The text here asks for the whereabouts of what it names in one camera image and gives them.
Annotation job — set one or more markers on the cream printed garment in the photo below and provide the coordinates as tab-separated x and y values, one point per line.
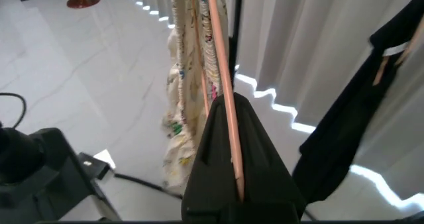
185	85

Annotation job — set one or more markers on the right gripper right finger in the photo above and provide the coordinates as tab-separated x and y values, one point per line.
268	177

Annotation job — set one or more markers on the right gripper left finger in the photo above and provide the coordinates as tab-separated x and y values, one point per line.
208	171

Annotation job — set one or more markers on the black T-shirt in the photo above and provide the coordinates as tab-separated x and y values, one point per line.
338	134

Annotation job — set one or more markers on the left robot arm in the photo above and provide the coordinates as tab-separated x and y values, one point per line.
49	171

